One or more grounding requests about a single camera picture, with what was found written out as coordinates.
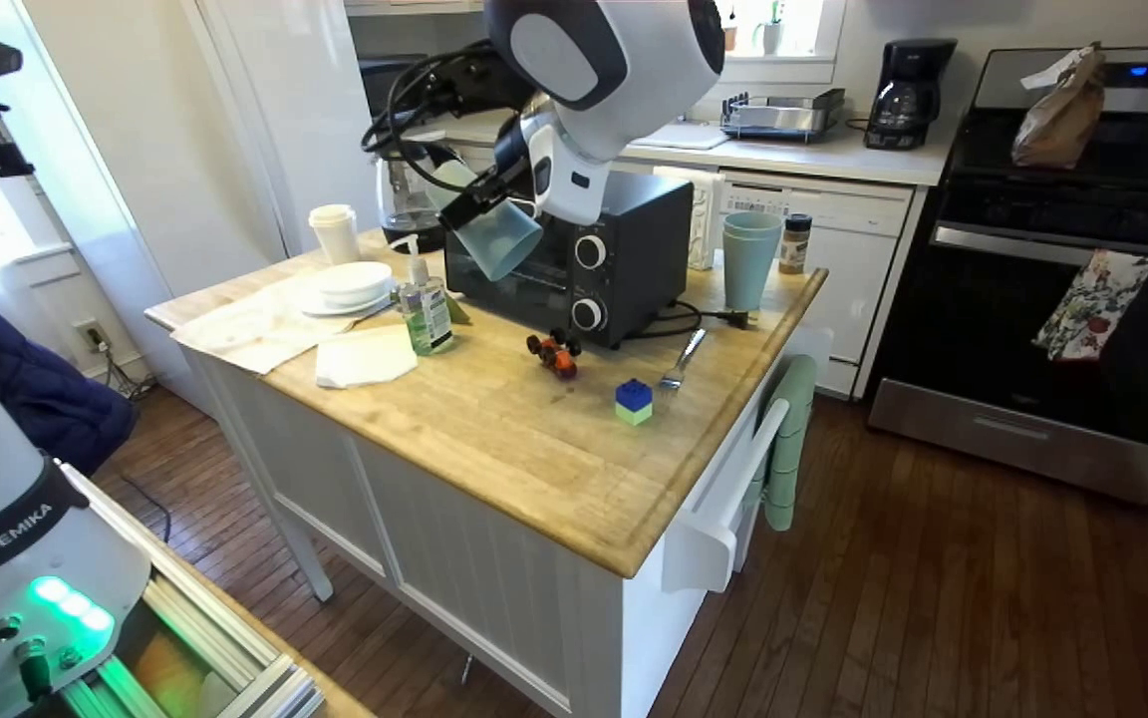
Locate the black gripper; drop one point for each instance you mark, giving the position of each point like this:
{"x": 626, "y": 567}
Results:
{"x": 507, "y": 163}

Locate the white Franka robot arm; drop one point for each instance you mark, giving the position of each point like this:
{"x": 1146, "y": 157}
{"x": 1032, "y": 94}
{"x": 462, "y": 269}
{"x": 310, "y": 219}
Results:
{"x": 654, "y": 67}

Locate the black toaster oven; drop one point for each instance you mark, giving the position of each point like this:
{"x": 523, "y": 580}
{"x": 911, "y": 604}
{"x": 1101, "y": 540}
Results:
{"x": 626, "y": 265}

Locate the white lidded paper cup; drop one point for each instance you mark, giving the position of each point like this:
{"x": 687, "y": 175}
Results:
{"x": 334, "y": 237}

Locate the white kitchen sink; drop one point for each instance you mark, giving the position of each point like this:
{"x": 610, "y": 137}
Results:
{"x": 694, "y": 137}

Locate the kitchen window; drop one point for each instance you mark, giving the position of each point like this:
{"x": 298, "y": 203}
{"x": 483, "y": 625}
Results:
{"x": 806, "y": 26}

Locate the white counter cabinets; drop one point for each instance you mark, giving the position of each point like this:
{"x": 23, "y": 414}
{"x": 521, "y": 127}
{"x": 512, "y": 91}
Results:
{"x": 865, "y": 163}

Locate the white wooden kitchen island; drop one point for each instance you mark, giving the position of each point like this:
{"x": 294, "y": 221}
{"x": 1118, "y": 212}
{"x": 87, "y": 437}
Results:
{"x": 507, "y": 600}

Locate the floral kitchen towel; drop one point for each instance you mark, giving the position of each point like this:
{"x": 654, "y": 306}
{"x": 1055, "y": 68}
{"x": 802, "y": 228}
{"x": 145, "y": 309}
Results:
{"x": 1090, "y": 309}

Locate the green hand soap pump bottle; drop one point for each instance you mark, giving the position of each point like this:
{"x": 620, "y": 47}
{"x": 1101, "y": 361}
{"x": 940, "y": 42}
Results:
{"x": 427, "y": 321}

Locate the orange black toy car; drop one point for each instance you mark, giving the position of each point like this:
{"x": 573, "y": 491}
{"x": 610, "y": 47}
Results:
{"x": 556, "y": 358}

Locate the white ceramic plate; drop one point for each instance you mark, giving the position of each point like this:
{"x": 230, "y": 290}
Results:
{"x": 335, "y": 309}

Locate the small white paper napkin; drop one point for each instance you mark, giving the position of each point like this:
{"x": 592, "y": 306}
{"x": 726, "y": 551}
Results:
{"x": 362, "y": 361}

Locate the blue green sponge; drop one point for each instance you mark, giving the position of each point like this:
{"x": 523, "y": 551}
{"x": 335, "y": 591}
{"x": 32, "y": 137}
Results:
{"x": 636, "y": 401}

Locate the silver utensil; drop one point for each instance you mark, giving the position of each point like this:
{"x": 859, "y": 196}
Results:
{"x": 685, "y": 358}

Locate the stack of teal cups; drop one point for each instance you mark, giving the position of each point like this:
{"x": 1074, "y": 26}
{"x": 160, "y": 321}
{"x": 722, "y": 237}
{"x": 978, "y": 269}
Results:
{"x": 750, "y": 265}

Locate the large white cloth mat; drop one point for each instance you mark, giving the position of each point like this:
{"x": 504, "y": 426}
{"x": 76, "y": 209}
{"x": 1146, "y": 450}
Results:
{"x": 248, "y": 334}

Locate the grey dish rack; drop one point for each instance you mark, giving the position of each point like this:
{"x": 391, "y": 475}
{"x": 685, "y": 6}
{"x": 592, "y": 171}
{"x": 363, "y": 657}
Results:
{"x": 778, "y": 121}

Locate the small spice jar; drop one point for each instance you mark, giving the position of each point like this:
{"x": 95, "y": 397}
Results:
{"x": 794, "y": 249}

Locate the white dishwasher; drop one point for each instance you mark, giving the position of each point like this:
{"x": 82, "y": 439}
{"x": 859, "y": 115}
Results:
{"x": 856, "y": 294}

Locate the green hanging towel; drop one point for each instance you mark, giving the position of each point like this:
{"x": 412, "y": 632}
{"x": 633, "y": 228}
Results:
{"x": 792, "y": 453}

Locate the white island towel bar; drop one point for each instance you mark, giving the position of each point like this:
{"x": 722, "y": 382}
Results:
{"x": 721, "y": 520}

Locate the black coffee maker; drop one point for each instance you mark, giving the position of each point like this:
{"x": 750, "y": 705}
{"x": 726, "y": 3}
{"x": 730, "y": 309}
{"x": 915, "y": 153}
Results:
{"x": 911, "y": 103}

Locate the dark blue jacket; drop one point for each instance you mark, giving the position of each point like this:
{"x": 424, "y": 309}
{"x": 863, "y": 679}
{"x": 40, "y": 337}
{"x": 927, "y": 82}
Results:
{"x": 31, "y": 385}

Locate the black steel stove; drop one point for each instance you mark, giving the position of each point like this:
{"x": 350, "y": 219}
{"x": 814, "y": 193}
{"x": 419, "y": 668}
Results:
{"x": 1028, "y": 321}

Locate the brown paper bag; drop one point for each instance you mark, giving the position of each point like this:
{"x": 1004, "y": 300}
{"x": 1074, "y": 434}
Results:
{"x": 1058, "y": 127}

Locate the white wall outlet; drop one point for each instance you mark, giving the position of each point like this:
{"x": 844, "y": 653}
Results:
{"x": 88, "y": 334}

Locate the aluminium robot cart frame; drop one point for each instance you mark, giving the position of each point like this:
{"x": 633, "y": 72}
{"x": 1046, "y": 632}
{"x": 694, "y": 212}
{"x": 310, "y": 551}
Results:
{"x": 202, "y": 625}

